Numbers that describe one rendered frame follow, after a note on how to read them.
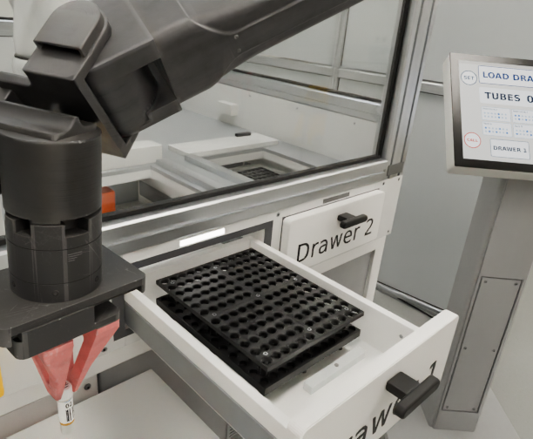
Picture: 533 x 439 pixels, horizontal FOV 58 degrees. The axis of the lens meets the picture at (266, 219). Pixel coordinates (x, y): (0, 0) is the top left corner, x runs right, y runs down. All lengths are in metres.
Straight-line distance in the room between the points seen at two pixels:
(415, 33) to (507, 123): 0.39
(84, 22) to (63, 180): 0.09
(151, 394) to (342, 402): 0.32
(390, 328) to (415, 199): 1.67
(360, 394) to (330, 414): 0.05
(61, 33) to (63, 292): 0.15
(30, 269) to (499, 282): 1.35
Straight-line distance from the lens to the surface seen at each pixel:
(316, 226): 0.87
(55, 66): 0.31
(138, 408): 0.69
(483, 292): 1.52
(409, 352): 0.55
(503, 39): 2.13
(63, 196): 0.30
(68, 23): 0.32
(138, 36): 0.32
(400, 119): 1.03
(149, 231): 0.66
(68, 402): 0.42
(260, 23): 0.34
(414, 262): 2.40
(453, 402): 1.75
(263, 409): 0.50
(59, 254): 0.31
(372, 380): 0.50
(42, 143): 0.29
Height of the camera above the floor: 1.25
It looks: 23 degrees down
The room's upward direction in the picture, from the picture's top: 5 degrees clockwise
